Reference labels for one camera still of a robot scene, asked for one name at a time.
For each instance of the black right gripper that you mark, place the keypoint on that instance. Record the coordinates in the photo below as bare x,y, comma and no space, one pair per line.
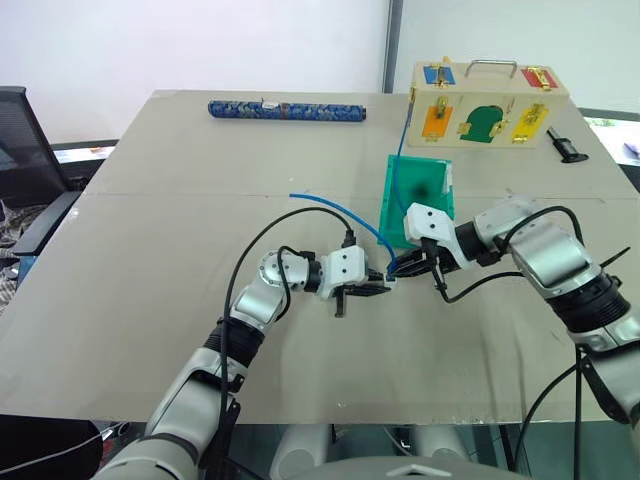
436,257

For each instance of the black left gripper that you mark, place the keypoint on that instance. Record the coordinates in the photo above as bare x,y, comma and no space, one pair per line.
341,304

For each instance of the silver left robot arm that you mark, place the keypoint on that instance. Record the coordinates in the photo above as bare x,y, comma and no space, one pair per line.
250,306

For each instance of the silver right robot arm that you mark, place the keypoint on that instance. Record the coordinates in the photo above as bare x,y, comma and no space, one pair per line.
550,250

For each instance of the green plastic bin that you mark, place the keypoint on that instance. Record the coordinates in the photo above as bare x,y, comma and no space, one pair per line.
391,220

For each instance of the wooden latch lock box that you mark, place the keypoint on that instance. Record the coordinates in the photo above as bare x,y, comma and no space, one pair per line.
465,107

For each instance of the grey rounded cylinder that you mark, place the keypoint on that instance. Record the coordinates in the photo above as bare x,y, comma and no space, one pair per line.
442,445
300,450

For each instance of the blue patterned rolled scroll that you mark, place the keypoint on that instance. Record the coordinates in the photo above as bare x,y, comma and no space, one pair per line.
300,111

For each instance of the silver robot torso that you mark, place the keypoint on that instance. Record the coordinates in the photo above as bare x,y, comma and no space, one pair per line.
415,471

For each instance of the dark side desk with papers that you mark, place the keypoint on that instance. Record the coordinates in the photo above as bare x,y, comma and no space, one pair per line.
617,145
82,152

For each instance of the black rounded object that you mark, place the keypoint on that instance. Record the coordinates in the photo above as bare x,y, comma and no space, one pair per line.
45,445

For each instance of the grey patterned cloth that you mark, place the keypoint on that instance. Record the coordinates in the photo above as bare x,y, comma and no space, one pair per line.
10,235

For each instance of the black mesh office chair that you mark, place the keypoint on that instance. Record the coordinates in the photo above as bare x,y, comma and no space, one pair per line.
20,150

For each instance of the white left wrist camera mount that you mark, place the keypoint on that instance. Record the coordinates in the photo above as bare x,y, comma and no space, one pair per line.
346,265

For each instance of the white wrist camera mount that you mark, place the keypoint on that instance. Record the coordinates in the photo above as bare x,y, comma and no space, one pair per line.
430,224
346,265

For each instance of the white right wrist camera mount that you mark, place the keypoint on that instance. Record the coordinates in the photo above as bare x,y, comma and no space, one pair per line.
430,224

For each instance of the grey vertical post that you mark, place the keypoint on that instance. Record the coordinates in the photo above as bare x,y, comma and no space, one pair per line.
393,45

